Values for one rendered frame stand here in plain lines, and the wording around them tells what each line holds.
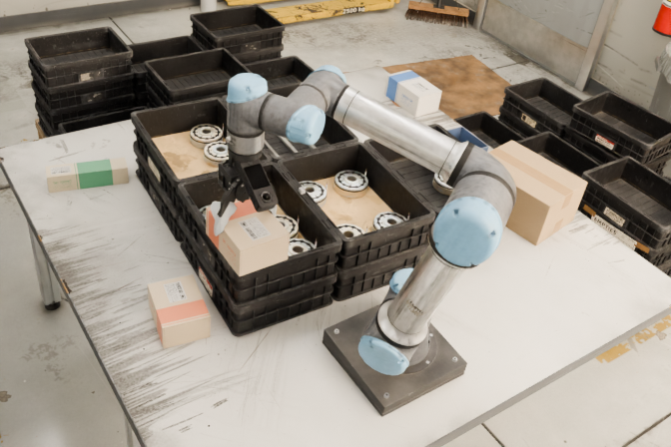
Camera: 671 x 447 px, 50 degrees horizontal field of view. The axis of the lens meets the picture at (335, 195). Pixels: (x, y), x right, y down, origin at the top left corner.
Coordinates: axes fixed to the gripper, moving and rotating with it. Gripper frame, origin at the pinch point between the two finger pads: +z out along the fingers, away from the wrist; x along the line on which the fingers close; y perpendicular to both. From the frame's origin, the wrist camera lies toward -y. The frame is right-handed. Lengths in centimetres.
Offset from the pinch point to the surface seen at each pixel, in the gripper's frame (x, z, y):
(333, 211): -42, 27, 24
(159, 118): -13, 19, 81
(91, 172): 10, 33, 81
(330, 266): -26.6, 24.8, 2.7
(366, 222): -48, 27, 15
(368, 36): -243, 108, 264
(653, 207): -188, 61, 3
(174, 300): 10.6, 32.1, 16.8
